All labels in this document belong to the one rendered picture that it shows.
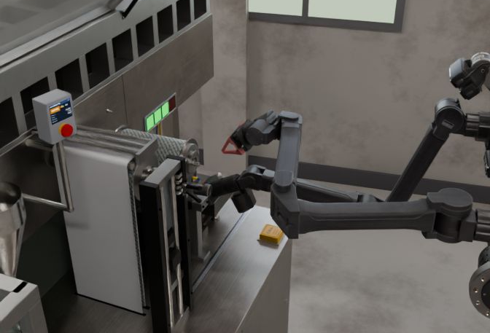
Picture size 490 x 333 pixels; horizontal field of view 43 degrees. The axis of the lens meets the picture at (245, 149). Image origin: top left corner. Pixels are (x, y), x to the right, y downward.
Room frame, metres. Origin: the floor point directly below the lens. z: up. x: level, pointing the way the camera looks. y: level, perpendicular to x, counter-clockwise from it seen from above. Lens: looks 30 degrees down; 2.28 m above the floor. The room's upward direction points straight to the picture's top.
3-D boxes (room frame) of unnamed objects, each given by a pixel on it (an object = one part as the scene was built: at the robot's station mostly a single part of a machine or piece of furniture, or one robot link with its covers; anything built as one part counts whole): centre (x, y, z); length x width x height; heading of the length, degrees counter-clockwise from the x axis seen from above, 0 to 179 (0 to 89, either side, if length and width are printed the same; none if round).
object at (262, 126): (1.58, -0.08, 1.44); 0.12 x 0.12 x 0.09; 65
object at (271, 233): (1.80, -0.10, 0.91); 0.07 x 0.07 x 0.02; 68
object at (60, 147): (1.24, 0.42, 1.51); 0.02 x 0.02 x 0.20
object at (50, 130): (1.24, 0.41, 1.66); 0.07 x 0.07 x 0.10; 53
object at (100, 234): (1.49, 0.45, 1.17); 0.34 x 0.05 x 0.54; 68
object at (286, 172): (1.41, -0.11, 1.45); 0.43 x 0.06 x 0.11; 173
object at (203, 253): (1.69, 0.16, 1.05); 0.06 x 0.05 x 0.31; 68
